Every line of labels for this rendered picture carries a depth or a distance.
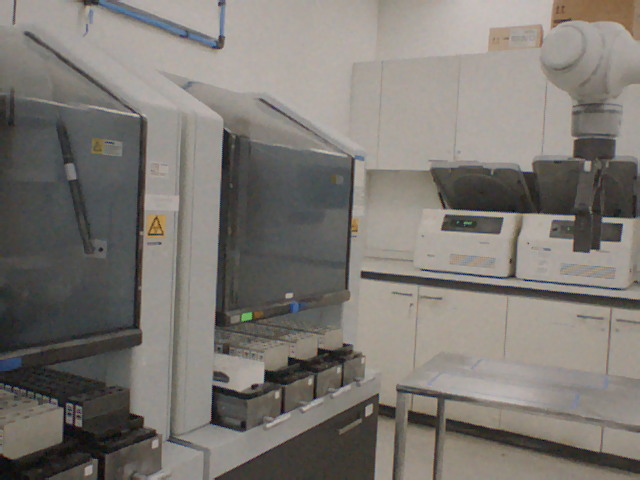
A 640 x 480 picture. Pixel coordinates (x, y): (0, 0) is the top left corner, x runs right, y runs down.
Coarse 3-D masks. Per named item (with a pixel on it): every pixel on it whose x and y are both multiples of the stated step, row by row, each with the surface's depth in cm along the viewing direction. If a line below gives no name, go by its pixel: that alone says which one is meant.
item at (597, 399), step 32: (448, 352) 199; (416, 384) 161; (448, 384) 162; (480, 384) 164; (512, 384) 165; (544, 384) 167; (576, 384) 168; (608, 384) 170; (544, 416) 146; (576, 416) 143; (608, 416) 142
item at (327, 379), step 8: (320, 360) 179; (328, 360) 183; (304, 368) 175; (312, 368) 174; (320, 368) 174; (328, 368) 178; (336, 368) 181; (320, 376) 173; (328, 376) 177; (336, 376) 181; (320, 384) 173; (328, 384) 177; (336, 384) 181; (320, 392) 174; (328, 392) 177; (336, 392) 174; (344, 392) 176
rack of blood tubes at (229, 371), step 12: (216, 360) 157; (228, 360) 157; (240, 360) 158; (252, 360) 159; (216, 372) 164; (228, 372) 150; (240, 372) 149; (252, 372) 153; (216, 384) 152; (228, 384) 150; (240, 384) 149
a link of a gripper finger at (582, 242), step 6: (576, 216) 119; (588, 216) 117; (576, 222) 119; (588, 222) 117; (576, 228) 119; (588, 228) 118; (576, 234) 119; (582, 234) 118; (588, 234) 118; (576, 240) 119; (582, 240) 118; (588, 240) 118; (576, 246) 119; (582, 246) 118; (588, 246) 118; (582, 252) 118; (588, 252) 118
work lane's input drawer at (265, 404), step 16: (256, 384) 153; (272, 384) 156; (224, 400) 149; (240, 400) 146; (256, 400) 148; (272, 400) 154; (240, 416) 147; (256, 416) 149; (272, 416) 154; (288, 416) 153
